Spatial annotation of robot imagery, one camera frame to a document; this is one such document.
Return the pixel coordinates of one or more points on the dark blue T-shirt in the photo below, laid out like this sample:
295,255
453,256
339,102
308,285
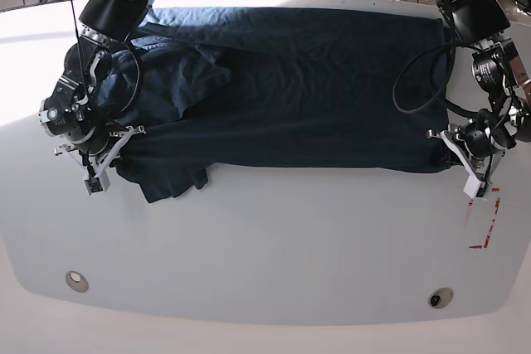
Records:
275,87

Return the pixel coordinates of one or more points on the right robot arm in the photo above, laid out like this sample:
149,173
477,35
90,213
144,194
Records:
103,27

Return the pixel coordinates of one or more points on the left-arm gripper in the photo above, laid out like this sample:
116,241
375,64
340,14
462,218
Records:
478,146

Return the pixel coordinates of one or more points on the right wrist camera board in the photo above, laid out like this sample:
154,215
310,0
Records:
93,185

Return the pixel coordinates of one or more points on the round table grommet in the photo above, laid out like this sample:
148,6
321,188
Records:
77,282
441,298

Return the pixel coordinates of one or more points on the right round table grommet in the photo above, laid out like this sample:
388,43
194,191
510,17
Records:
441,298

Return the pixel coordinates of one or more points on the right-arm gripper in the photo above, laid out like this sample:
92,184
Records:
95,154

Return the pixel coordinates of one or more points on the red tape rectangle marking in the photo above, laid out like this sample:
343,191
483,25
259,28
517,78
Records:
480,218

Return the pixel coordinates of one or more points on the left round table grommet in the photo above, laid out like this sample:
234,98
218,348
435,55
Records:
77,282

